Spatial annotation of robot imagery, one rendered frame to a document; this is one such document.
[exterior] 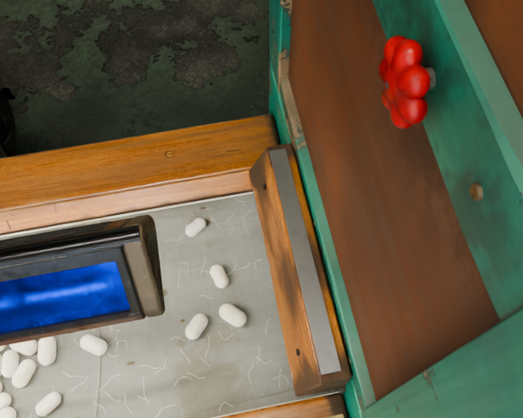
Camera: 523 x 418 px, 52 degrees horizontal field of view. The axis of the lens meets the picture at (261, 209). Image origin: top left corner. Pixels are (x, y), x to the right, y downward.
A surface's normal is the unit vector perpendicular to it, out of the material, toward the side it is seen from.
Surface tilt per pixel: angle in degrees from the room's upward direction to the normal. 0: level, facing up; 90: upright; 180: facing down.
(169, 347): 0
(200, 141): 0
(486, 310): 90
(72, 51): 0
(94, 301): 58
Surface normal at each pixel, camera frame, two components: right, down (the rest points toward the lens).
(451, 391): -0.98, 0.18
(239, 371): -0.01, -0.44
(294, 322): -0.90, -0.02
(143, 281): 0.15, 0.51
